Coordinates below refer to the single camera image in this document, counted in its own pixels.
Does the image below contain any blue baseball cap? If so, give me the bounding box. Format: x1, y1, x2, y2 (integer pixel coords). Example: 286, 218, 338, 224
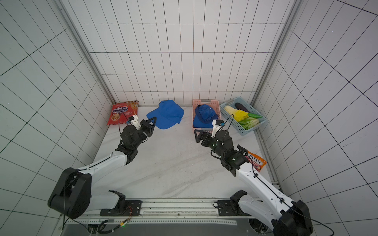
147, 100, 184, 130

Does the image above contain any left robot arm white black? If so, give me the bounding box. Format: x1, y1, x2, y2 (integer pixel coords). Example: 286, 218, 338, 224
47, 115, 157, 219

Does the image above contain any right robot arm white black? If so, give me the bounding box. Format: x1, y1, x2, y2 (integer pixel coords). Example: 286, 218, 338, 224
194, 129, 314, 236

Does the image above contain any red cookie snack bag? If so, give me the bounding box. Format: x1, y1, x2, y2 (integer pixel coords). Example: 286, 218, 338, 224
107, 100, 139, 125

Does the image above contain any pink plastic basket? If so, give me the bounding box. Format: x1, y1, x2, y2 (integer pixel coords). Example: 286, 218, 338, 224
193, 99, 221, 133

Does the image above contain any yellow toy corn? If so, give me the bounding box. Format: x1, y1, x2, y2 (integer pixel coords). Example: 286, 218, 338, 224
224, 106, 249, 122

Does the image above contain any light blue plastic basket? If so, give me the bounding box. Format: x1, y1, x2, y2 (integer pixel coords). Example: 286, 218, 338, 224
220, 97, 267, 136

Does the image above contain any green toy vegetable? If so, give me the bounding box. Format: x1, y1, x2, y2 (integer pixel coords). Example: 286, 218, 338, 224
239, 113, 262, 130

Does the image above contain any colourful candy bag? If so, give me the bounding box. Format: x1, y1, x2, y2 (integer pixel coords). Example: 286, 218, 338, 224
246, 151, 267, 173

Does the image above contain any dark purple toy eggplant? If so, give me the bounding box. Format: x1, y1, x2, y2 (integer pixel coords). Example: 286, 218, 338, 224
235, 103, 250, 113

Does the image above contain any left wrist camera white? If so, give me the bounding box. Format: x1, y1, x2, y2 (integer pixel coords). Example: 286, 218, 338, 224
129, 115, 141, 130

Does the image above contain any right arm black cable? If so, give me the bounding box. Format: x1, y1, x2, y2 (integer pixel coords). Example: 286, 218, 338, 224
224, 114, 335, 236

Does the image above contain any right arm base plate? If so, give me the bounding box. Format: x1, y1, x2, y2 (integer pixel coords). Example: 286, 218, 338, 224
213, 200, 251, 216

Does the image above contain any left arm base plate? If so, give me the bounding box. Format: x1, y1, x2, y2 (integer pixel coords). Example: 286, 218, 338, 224
99, 200, 143, 217

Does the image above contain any aluminium mounting rail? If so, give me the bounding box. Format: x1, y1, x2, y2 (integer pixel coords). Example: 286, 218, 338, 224
60, 197, 297, 226

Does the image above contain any left base cable bundle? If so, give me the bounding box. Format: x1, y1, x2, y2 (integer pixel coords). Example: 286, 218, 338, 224
70, 203, 133, 235

